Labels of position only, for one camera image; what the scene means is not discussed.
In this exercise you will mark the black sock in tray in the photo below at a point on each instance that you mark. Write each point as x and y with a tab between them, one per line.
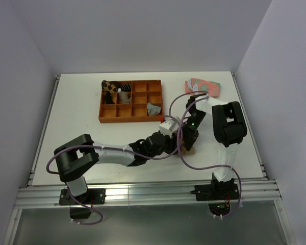
109	99

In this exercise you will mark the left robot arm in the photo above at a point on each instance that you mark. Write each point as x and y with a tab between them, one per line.
76	157

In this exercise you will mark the argyle beige orange sock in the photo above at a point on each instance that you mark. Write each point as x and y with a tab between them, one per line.
187	152

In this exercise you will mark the pink green sock pair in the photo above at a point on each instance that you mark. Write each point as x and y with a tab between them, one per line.
197	86

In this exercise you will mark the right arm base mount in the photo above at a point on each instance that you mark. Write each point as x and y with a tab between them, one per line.
208	193

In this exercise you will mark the brown checkered rolled sock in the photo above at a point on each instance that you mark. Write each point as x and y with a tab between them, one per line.
109	86

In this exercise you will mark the beige rolled sock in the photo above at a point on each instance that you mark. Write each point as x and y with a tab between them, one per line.
124	97

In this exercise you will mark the black white striped sock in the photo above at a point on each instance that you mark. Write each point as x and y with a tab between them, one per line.
125	87

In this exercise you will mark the aluminium front rail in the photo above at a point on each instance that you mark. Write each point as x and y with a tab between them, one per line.
163	193

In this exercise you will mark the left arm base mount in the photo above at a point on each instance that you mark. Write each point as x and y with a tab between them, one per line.
93	196

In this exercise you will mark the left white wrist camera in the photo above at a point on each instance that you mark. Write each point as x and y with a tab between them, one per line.
169	126

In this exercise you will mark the grey ankle sock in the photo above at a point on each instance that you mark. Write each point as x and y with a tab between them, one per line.
153	110

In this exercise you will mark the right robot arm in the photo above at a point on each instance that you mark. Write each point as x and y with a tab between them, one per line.
229	129

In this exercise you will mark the orange compartment tray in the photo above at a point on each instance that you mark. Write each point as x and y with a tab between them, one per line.
143	92

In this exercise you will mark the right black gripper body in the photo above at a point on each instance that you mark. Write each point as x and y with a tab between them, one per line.
190	128

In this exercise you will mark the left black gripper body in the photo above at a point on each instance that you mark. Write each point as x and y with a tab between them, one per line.
168	147

